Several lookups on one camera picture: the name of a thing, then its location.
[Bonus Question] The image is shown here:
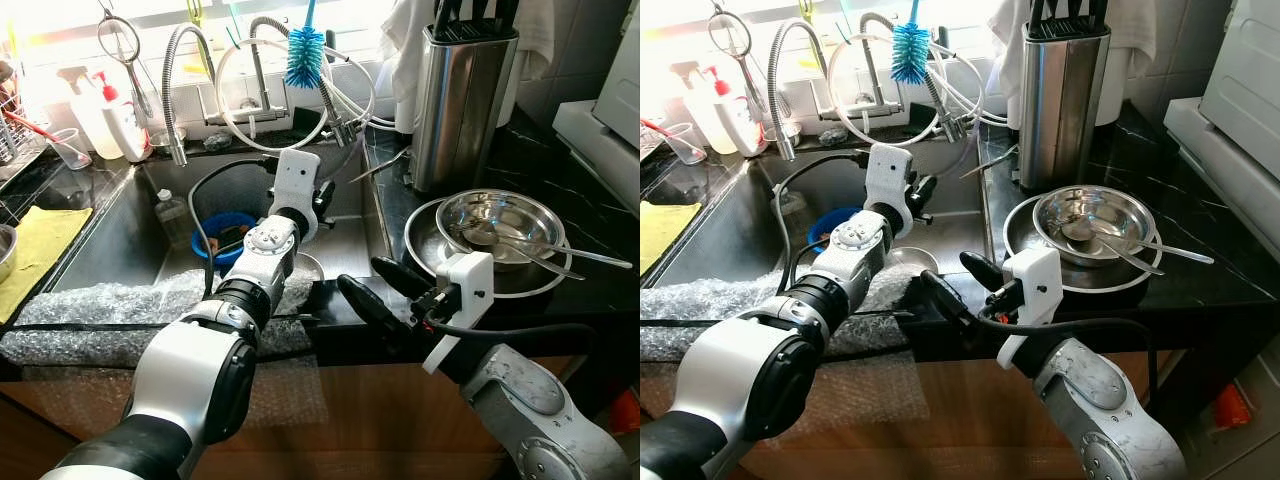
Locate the clear spray bottle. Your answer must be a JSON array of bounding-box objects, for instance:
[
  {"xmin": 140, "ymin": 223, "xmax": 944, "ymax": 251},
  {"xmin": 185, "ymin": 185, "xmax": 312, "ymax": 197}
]
[
  {"xmin": 668, "ymin": 60, "xmax": 716, "ymax": 151},
  {"xmin": 56, "ymin": 64, "xmax": 105, "ymax": 161}
]

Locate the black strap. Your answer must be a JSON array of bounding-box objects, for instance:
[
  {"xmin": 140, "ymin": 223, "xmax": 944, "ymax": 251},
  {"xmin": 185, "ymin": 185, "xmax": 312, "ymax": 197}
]
[
  {"xmin": 640, "ymin": 312, "xmax": 921, "ymax": 333},
  {"xmin": 0, "ymin": 314, "xmax": 323, "ymax": 337}
]

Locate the steel wire skimmer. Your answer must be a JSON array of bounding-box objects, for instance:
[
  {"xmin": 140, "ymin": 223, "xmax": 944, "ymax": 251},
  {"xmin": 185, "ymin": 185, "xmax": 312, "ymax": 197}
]
[
  {"xmin": 96, "ymin": 8, "xmax": 157, "ymax": 123},
  {"xmin": 708, "ymin": 3, "xmax": 771, "ymax": 119}
]

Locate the steel fork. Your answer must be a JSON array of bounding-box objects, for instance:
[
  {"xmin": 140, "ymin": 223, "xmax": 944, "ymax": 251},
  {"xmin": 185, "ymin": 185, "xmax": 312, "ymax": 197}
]
[
  {"xmin": 1065, "ymin": 232, "xmax": 1167, "ymax": 278},
  {"xmin": 470, "ymin": 235, "xmax": 588, "ymax": 282}
]

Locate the wooden cabinet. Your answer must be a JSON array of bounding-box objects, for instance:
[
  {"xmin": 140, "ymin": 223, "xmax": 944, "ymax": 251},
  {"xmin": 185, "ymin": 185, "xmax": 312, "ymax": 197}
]
[
  {"xmin": 0, "ymin": 350, "xmax": 606, "ymax": 480},
  {"xmin": 640, "ymin": 345, "xmax": 1201, "ymax": 480}
]

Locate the steel hose valve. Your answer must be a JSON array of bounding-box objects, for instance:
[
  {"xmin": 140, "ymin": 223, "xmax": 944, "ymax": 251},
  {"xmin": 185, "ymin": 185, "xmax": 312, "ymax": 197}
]
[
  {"xmin": 333, "ymin": 112, "xmax": 369, "ymax": 149},
  {"xmin": 940, "ymin": 110, "xmax": 976, "ymax": 146}
]

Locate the white countertop appliance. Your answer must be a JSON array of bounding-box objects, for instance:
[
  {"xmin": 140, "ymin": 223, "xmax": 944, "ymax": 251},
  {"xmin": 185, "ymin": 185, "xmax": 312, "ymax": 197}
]
[
  {"xmin": 552, "ymin": 0, "xmax": 641, "ymax": 213},
  {"xmin": 1163, "ymin": 0, "xmax": 1280, "ymax": 211}
]

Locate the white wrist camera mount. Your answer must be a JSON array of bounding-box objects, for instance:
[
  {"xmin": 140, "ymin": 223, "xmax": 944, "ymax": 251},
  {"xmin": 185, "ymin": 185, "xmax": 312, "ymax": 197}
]
[
  {"xmin": 995, "ymin": 245, "xmax": 1063, "ymax": 371},
  {"xmin": 420, "ymin": 250, "xmax": 497, "ymax": 377},
  {"xmin": 865, "ymin": 143, "xmax": 916, "ymax": 239},
  {"xmin": 268, "ymin": 148, "xmax": 323, "ymax": 243}
]

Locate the large steel plate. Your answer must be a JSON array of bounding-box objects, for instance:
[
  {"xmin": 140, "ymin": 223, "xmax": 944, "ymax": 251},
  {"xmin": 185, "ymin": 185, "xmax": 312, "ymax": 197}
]
[
  {"xmin": 403, "ymin": 192, "xmax": 574, "ymax": 301},
  {"xmin": 1003, "ymin": 190, "xmax": 1169, "ymax": 296}
]

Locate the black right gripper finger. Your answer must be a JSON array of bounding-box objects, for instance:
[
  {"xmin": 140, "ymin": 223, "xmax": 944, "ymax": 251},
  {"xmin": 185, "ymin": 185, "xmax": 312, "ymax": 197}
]
[
  {"xmin": 336, "ymin": 272, "xmax": 416, "ymax": 341},
  {"xmin": 371, "ymin": 255, "xmax": 441, "ymax": 301},
  {"xmin": 958, "ymin": 250, "xmax": 1011, "ymax": 293},
  {"xmin": 918, "ymin": 268, "xmax": 996, "ymax": 336}
]

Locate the white looped water hose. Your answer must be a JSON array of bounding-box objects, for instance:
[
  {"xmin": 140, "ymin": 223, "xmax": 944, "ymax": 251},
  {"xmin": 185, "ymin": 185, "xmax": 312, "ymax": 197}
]
[
  {"xmin": 828, "ymin": 33, "xmax": 1006, "ymax": 151},
  {"xmin": 213, "ymin": 36, "xmax": 379, "ymax": 154}
]

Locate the blue bottle brush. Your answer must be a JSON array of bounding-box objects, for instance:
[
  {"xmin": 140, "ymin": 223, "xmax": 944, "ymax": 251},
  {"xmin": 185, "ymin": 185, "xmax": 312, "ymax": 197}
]
[
  {"xmin": 890, "ymin": 0, "xmax": 933, "ymax": 86},
  {"xmin": 284, "ymin": 0, "xmax": 328, "ymax": 91}
]

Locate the blue plastic bowl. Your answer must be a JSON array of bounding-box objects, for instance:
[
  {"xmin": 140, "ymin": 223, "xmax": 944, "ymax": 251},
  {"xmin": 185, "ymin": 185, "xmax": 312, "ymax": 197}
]
[
  {"xmin": 190, "ymin": 210, "xmax": 261, "ymax": 273},
  {"xmin": 806, "ymin": 207, "xmax": 859, "ymax": 256}
]

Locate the steel gooseneck spring faucet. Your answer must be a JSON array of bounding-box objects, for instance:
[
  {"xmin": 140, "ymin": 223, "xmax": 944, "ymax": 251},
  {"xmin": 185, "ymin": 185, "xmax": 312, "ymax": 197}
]
[
  {"xmin": 162, "ymin": 24, "xmax": 217, "ymax": 167},
  {"xmin": 768, "ymin": 20, "xmax": 826, "ymax": 163}
]

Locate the red plastic item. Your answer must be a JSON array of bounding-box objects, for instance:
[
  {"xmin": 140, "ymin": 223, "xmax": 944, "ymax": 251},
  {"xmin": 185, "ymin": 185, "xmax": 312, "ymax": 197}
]
[
  {"xmin": 604, "ymin": 388, "xmax": 641, "ymax": 433},
  {"xmin": 1210, "ymin": 383, "xmax": 1253, "ymax": 431}
]

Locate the small steel bowl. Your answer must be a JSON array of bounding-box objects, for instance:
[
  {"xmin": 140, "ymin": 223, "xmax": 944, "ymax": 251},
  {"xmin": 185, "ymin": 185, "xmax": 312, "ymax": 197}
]
[
  {"xmin": 293, "ymin": 250, "xmax": 327, "ymax": 289},
  {"xmin": 893, "ymin": 246, "xmax": 941, "ymax": 276}
]

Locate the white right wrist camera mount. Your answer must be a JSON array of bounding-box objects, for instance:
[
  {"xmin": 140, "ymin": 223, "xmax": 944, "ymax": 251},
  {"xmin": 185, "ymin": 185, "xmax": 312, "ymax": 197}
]
[
  {"xmin": 420, "ymin": 250, "xmax": 497, "ymax": 377},
  {"xmin": 995, "ymin": 245, "xmax": 1063, "ymax": 371}
]

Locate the white hanging cloth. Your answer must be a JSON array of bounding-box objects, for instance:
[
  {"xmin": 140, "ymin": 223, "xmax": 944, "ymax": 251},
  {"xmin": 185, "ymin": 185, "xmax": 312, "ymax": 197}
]
[
  {"xmin": 380, "ymin": 0, "xmax": 557, "ymax": 133},
  {"xmin": 988, "ymin": 0, "xmax": 1159, "ymax": 129}
]

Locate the stainless steel sink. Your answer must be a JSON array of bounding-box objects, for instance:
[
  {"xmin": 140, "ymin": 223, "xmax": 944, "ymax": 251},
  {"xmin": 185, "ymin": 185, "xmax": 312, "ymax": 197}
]
[
  {"xmin": 48, "ymin": 150, "xmax": 389, "ymax": 297},
  {"xmin": 655, "ymin": 148, "xmax": 991, "ymax": 291}
]

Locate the clear plastic bottle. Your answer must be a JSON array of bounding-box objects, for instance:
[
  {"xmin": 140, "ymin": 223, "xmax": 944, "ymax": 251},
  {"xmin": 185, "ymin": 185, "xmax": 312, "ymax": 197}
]
[
  {"xmin": 155, "ymin": 190, "xmax": 198, "ymax": 253},
  {"xmin": 775, "ymin": 187, "xmax": 809, "ymax": 226}
]

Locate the thin steel knife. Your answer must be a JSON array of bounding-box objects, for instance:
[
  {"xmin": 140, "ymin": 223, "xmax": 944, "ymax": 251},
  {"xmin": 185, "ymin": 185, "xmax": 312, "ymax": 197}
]
[
  {"xmin": 960, "ymin": 145, "xmax": 1019, "ymax": 181},
  {"xmin": 348, "ymin": 147, "xmax": 413, "ymax": 186}
]

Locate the steel filter tap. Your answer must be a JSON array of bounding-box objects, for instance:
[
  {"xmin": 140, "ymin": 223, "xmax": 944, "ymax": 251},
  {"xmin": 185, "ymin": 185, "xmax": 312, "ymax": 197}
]
[
  {"xmin": 812, "ymin": 40, "xmax": 901, "ymax": 123},
  {"xmin": 203, "ymin": 40, "xmax": 293, "ymax": 128}
]

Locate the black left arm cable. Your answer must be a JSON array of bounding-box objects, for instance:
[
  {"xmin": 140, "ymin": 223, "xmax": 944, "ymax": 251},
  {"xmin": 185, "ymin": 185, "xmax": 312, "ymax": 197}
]
[
  {"xmin": 186, "ymin": 157, "xmax": 283, "ymax": 301},
  {"xmin": 770, "ymin": 150, "xmax": 871, "ymax": 296}
]

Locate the clear plastic cup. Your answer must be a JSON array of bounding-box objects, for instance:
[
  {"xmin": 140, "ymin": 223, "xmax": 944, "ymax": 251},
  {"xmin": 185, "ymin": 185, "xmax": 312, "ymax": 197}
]
[
  {"xmin": 47, "ymin": 127, "xmax": 94, "ymax": 172},
  {"xmin": 662, "ymin": 122, "xmax": 709, "ymax": 166}
]

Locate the stainless steel knife block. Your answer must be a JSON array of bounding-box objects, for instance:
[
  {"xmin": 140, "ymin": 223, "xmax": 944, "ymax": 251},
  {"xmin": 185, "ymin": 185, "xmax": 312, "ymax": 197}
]
[
  {"xmin": 1015, "ymin": 20, "xmax": 1113, "ymax": 191},
  {"xmin": 410, "ymin": 22, "xmax": 521, "ymax": 195}
]

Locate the wire dish rack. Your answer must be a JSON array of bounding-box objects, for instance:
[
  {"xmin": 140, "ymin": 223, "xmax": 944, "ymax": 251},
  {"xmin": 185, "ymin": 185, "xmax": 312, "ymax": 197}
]
[{"xmin": 0, "ymin": 88, "xmax": 49, "ymax": 171}]

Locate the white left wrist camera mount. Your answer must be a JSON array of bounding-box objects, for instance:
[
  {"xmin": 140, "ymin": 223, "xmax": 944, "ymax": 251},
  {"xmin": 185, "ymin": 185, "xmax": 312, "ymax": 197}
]
[
  {"xmin": 865, "ymin": 143, "xmax": 916, "ymax": 239},
  {"xmin": 268, "ymin": 148, "xmax": 323, "ymax": 243}
]

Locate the yellow cleaning cloth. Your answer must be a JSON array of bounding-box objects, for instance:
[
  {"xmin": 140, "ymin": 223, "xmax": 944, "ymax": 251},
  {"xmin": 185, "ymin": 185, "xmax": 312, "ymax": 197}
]
[
  {"xmin": 640, "ymin": 200, "xmax": 706, "ymax": 276},
  {"xmin": 0, "ymin": 205, "xmax": 94, "ymax": 323}
]

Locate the bubble wrap sheet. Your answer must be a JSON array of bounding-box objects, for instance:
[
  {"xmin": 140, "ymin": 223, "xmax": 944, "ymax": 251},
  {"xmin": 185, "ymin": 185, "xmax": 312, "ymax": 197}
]
[
  {"xmin": 0, "ymin": 268, "xmax": 319, "ymax": 367},
  {"xmin": 640, "ymin": 265, "xmax": 916, "ymax": 363},
  {"xmin": 650, "ymin": 350, "xmax": 933, "ymax": 431},
  {"xmin": 15, "ymin": 355, "xmax": 333, "ymax": 433}
]

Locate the white red pump bottle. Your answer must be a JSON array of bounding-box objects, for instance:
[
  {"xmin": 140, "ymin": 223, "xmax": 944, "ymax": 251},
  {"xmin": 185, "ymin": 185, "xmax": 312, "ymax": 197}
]
[
  {"xmin": 90, "ymin": 70, "xmax": 153, "ymax": 164},
  {"xmin": 700, "ymin": 65, "xmax": 766, "ymax": 158}
]

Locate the steel flexible ribbed hose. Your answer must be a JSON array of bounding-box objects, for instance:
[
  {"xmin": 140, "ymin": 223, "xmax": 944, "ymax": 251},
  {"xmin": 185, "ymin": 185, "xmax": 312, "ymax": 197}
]
[
  {"xmin": 248, "ymin": 15, "xmax": 351, "ymax": 126},
  {"xmin": 860, "ymin": 12, "xmax": 961, "ymax": 126}
]

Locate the wide steel bowl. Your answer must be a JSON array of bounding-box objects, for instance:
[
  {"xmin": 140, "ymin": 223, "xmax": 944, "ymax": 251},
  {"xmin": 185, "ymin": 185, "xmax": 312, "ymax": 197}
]
[
  {"xmin": 1032, "ymin": 184, "xmax": 1159, "ymax": 266},
  {"xmin": 435, "ymin": 187, "xmax": 568, "ymax": 269}
]

